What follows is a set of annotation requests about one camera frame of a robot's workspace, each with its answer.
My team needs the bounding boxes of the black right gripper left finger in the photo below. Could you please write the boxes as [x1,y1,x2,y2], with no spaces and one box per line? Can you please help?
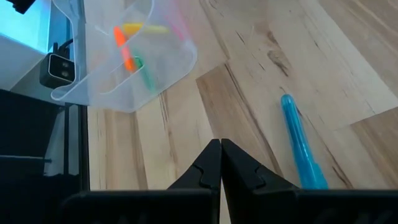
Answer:
[58,138,222,224]

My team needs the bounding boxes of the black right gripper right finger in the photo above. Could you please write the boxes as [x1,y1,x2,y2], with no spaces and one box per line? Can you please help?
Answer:
[221,138,398,224]

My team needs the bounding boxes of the teal blue highlighter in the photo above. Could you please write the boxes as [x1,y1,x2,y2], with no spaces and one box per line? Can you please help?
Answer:
[280,94,329,190]

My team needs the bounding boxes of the small green highlighter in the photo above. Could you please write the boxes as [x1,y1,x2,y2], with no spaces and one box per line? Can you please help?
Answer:
[133,55,156,93]

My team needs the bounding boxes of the orange highlighter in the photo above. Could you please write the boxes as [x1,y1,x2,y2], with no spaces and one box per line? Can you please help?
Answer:
[113,26,137,73]

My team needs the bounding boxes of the small pink highlighter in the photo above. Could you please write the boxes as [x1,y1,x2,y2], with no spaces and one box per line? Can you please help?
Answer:
[166,6,187,41]

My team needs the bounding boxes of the short yellow highlighter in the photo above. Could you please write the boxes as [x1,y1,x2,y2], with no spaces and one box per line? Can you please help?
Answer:
[121,22,170,35]

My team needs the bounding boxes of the clear plastic bin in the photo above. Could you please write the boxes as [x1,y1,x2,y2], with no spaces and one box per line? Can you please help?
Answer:
[50,0,198,113]

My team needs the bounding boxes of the black table-level camera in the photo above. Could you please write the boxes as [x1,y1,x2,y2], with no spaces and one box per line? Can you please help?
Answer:
[39,42,76,90]

